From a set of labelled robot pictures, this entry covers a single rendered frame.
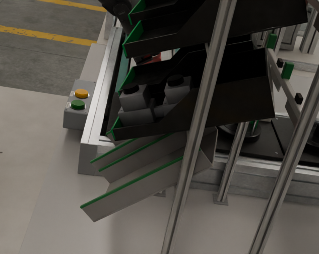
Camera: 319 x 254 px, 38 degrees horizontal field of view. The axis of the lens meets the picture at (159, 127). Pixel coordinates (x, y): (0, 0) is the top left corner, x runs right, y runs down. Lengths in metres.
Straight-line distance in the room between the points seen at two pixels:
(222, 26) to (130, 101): 0.24
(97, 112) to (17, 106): 0.30
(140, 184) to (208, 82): 0.25
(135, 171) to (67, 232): 0.23
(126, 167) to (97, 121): 0.33
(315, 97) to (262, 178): 0.58
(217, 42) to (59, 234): 0.61
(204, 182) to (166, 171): 0.46
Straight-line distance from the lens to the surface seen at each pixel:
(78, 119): 1.36
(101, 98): 1.43
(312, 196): 1.39
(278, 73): 0.94
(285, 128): 1.48
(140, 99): 0.83
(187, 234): 1.16
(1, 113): 1.52
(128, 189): 0.88
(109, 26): 2.12
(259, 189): 1.33
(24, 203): 1.18
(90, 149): 1.23
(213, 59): 0.70
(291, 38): 2.45
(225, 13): 0.68
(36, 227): 1.13
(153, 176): 0.85
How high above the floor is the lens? 1.65
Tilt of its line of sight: 31 degrees down
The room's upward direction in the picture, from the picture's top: 11 degrees clockwise
